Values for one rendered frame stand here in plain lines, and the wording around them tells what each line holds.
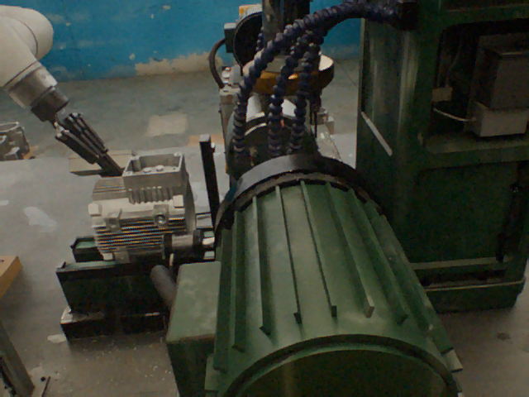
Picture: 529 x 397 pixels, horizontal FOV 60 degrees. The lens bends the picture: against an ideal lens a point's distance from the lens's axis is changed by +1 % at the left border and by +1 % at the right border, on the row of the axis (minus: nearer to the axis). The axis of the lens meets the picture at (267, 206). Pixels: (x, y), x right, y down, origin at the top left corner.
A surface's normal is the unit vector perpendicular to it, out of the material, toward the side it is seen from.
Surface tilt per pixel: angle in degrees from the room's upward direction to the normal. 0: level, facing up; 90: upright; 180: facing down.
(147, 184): 90
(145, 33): 90
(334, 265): 5
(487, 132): 90
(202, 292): 0
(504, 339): 0
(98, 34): 90
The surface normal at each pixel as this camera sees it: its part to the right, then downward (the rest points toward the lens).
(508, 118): 0.05, 0.51
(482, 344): -0.07, -0.86
